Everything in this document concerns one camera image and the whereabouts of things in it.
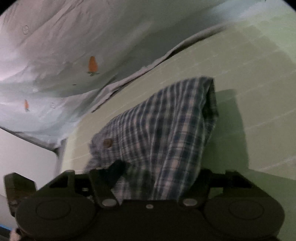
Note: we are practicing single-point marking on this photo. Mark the green grid mat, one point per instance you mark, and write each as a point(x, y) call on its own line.
point(254, 92)

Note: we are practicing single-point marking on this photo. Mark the grey mattress edge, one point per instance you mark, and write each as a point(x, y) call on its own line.
point(60, 155)

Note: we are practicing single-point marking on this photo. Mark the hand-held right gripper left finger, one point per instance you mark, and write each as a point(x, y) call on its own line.
point(117, 169)

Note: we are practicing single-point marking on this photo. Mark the person's left forearm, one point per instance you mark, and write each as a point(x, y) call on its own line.
point(15, 235)

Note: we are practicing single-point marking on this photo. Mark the plaid shirt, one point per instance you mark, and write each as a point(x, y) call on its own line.
point(161, 129)

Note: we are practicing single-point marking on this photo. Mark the white carrot print quilt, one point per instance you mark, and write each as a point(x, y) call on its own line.
point(57, 46)

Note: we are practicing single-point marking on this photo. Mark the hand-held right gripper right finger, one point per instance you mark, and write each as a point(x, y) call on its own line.
point(204, 183)

